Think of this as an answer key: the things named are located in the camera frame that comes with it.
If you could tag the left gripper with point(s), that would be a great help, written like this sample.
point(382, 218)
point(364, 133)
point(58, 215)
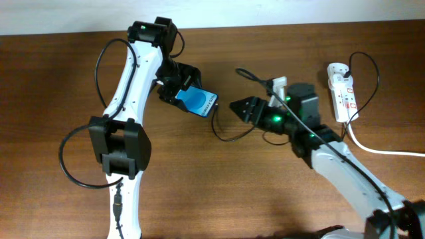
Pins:
point(168, 93)

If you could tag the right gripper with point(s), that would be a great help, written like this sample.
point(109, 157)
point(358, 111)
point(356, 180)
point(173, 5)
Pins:
point(255, 103)

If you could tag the blue screen smartphone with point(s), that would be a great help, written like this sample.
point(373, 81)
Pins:
point(198, 101)

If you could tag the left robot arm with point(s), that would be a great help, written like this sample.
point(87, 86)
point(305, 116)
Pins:
point(119, 140)

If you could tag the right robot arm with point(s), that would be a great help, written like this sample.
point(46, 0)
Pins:
point(384, 211)

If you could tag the white power strip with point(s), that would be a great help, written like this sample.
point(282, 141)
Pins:
point(341, 87)

